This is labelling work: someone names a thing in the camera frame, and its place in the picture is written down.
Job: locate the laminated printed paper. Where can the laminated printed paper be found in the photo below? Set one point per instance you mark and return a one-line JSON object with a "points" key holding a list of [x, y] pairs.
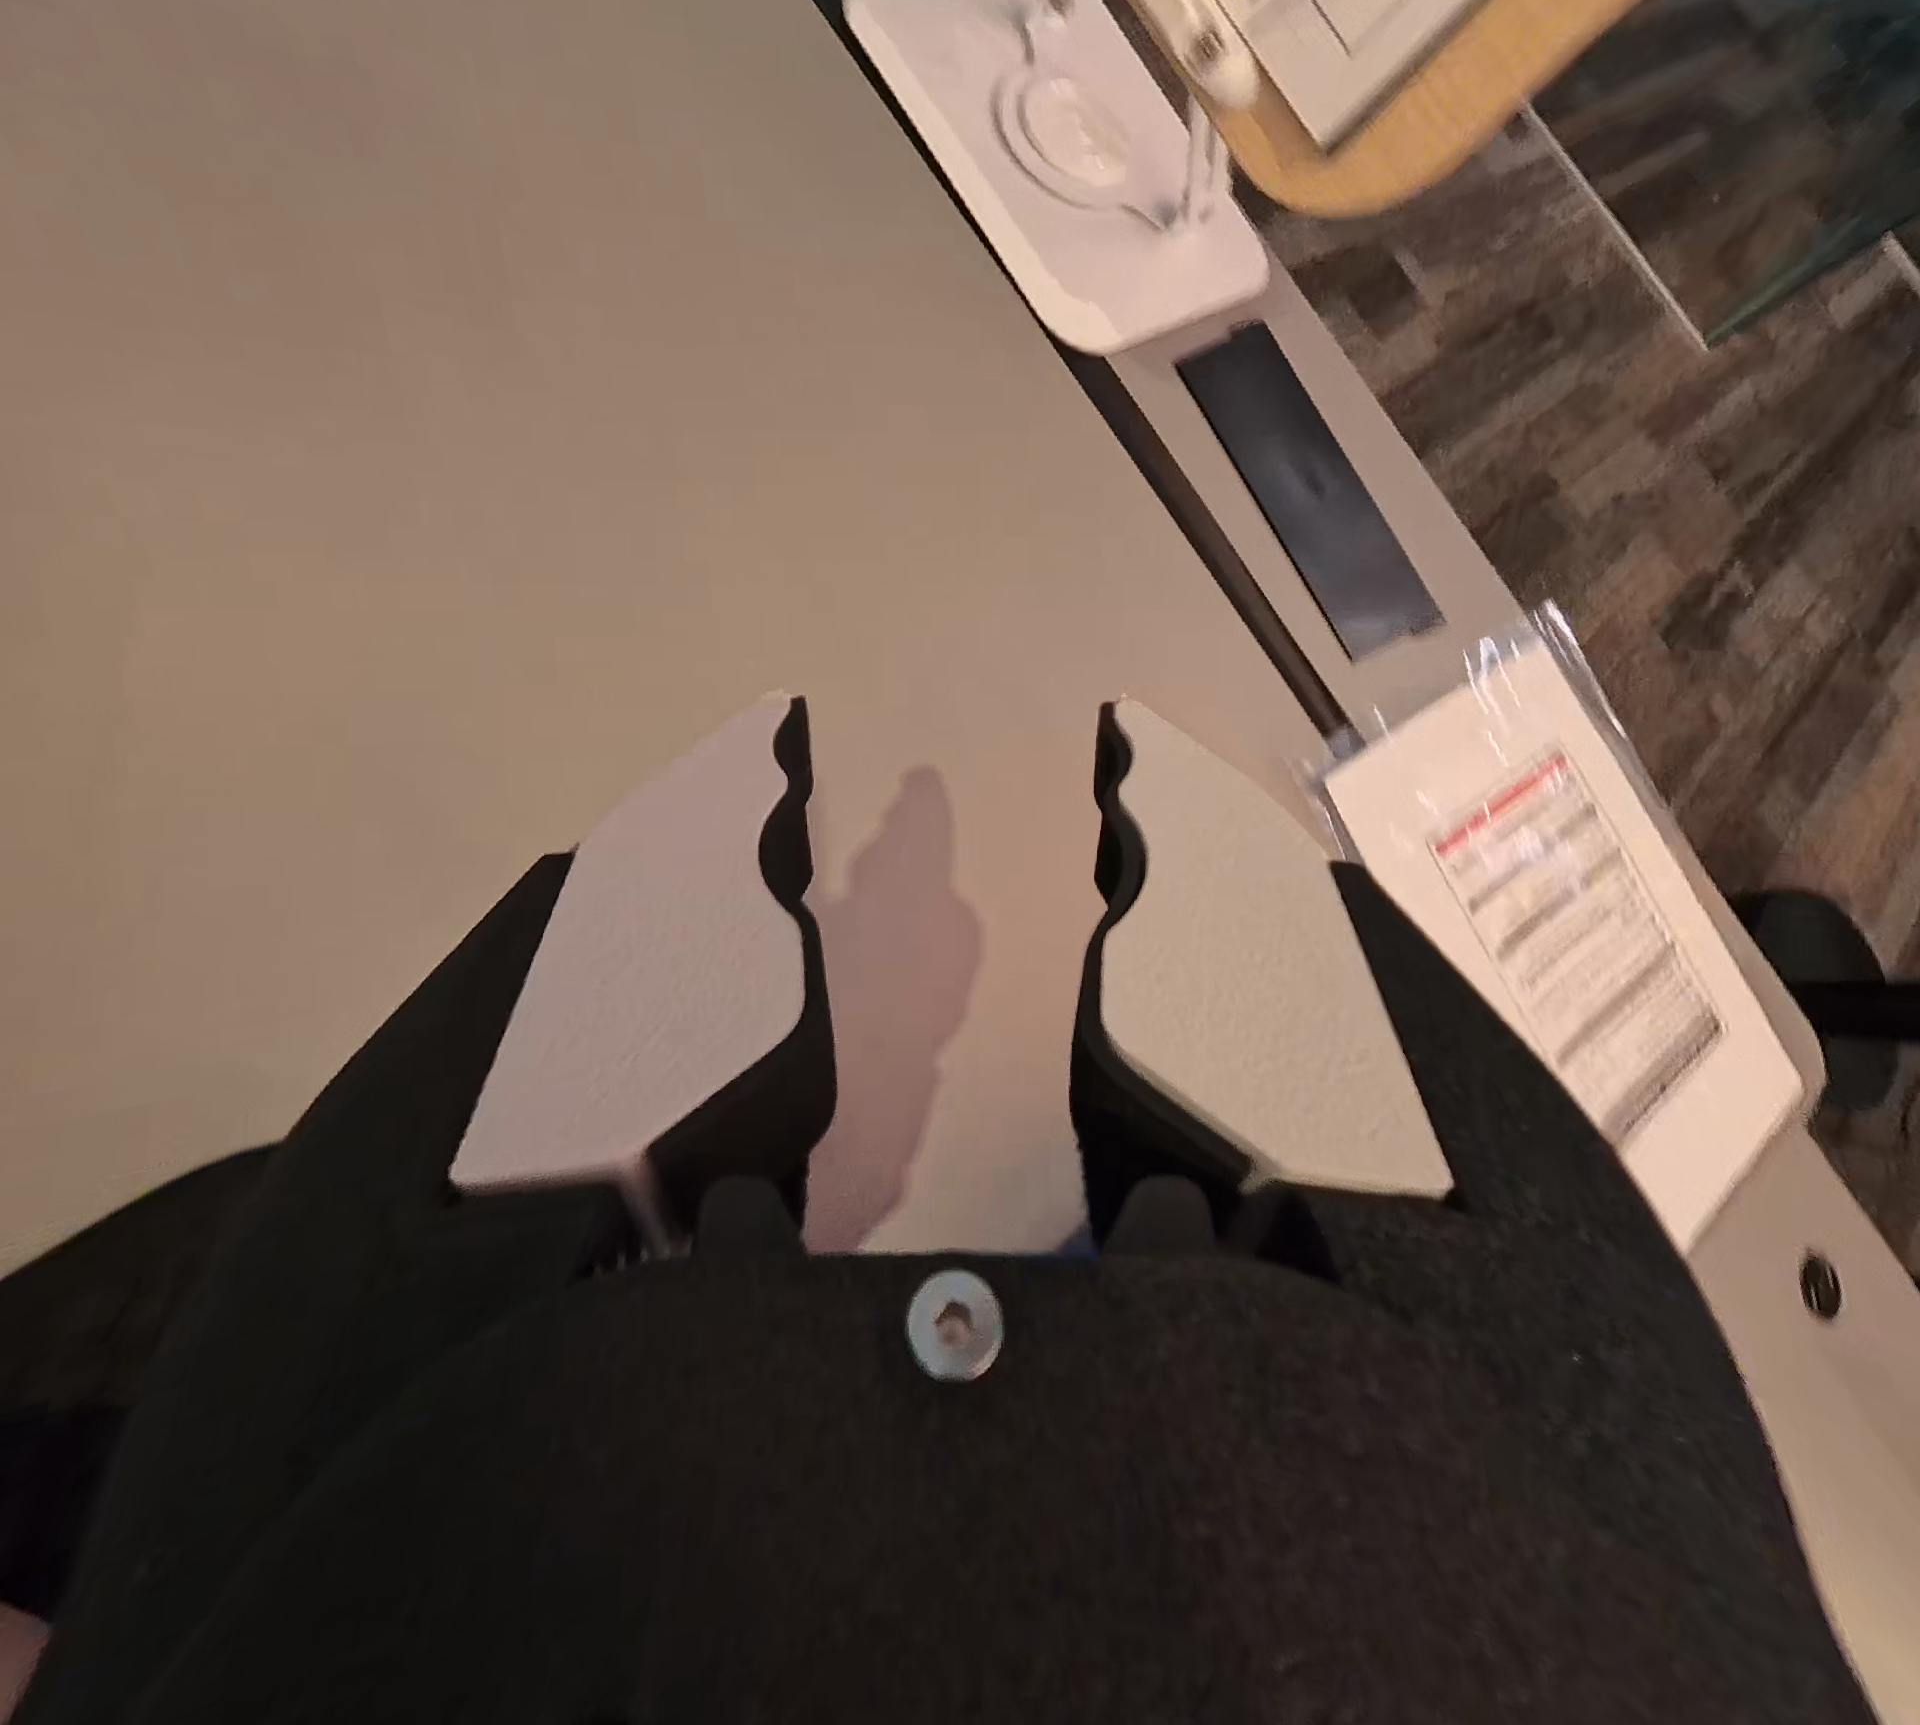
{"points": [[1652, 1155]]}

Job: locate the black chair base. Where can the black chair base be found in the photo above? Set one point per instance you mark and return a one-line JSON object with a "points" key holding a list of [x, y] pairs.
{"points": [[1823, 992]]}

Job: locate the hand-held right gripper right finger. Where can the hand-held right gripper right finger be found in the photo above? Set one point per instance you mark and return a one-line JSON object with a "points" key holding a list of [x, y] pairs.
{"points": [[1253, 1004]]}

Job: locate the wooden display board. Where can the wooden display board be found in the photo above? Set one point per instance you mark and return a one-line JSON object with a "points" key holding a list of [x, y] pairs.
{"points": [[1497, 62]]}

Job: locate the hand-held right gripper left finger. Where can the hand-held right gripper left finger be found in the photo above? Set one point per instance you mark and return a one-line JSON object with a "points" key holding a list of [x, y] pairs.
{"points": [[645, 1004]]}

